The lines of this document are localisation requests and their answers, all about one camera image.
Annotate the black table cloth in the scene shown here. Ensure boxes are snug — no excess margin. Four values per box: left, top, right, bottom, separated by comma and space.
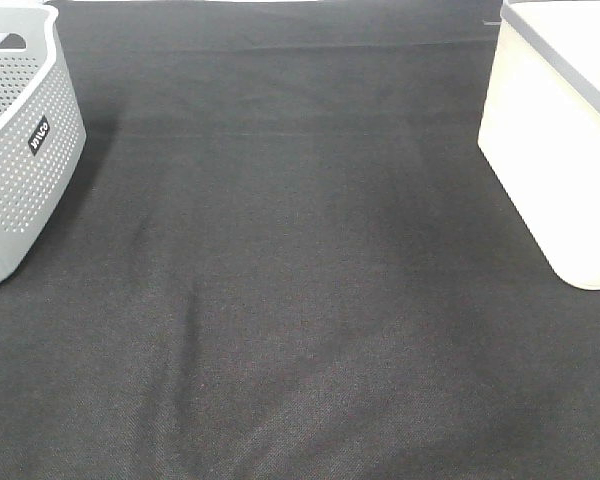
0, 1, 600, 479

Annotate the white storage box grey rim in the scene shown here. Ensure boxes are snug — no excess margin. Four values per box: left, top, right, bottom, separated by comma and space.
478, 1, 600, 290

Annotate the grey perforated plastic basket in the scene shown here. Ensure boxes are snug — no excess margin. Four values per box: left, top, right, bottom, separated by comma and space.
0, 1, 86, 283

